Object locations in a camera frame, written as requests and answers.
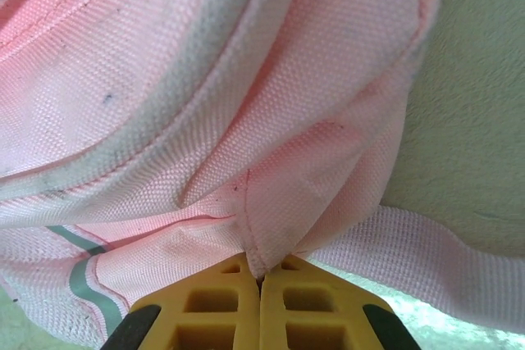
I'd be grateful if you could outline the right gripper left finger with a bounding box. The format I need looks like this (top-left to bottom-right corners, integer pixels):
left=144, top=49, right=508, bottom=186
left=98, top=253, right=262, bottom=350

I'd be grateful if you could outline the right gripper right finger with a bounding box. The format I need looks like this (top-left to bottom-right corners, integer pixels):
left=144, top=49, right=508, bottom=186
left=260, top=254, right=419, bottom=350

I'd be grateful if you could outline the pink backpack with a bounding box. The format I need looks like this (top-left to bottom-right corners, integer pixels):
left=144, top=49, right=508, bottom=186
left=0, top=0, right=525, bottom=350

